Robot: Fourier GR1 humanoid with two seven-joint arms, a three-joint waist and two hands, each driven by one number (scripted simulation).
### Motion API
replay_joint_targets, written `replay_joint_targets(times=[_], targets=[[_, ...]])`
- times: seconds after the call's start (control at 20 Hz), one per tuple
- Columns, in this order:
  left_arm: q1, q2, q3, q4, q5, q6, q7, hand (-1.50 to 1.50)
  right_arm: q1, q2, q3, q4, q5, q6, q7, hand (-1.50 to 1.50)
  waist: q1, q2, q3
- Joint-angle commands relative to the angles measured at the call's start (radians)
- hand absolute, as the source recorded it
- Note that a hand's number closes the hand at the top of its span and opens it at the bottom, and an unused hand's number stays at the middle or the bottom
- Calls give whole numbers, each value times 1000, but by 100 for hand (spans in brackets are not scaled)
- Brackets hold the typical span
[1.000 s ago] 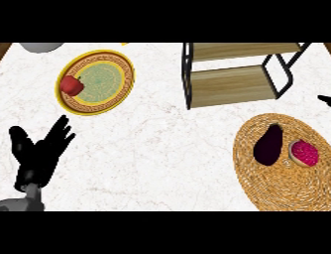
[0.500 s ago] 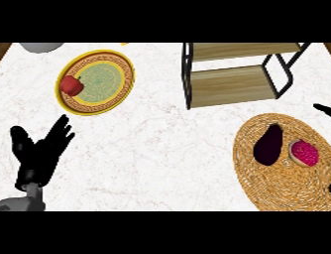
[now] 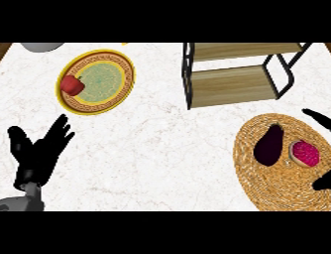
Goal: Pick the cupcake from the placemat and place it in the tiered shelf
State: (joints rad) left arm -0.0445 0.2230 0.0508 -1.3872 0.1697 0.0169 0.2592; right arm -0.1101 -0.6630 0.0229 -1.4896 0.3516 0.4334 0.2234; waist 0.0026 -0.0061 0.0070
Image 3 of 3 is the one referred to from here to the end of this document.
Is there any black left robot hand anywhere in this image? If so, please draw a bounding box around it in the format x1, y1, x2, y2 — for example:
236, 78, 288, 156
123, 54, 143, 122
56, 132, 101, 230
6, 113, 77, 191

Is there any woven round straw placemat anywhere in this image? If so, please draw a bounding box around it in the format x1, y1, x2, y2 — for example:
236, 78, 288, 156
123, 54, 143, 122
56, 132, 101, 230
232, 113, 331, 212

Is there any black-framed wooden tiered shelf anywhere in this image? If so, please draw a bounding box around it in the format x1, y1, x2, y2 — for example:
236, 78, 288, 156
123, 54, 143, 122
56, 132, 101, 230
182, 42, 315, 111

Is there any dark purple eggplant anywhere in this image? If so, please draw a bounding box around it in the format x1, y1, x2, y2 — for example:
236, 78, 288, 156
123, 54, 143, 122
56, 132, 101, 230
251, 123, 285, 167

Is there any red bell pepper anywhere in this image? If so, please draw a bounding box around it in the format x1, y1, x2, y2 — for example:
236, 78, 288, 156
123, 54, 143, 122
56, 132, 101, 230
59, 74, 86, 97

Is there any yellow patterned round plate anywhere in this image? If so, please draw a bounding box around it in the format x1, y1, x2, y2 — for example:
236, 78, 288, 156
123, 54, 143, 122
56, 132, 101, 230
55, 49, 136, 117

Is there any grey round bowl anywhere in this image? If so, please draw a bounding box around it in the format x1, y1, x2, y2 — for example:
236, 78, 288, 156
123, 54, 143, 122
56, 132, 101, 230
19, 42, 67, 54

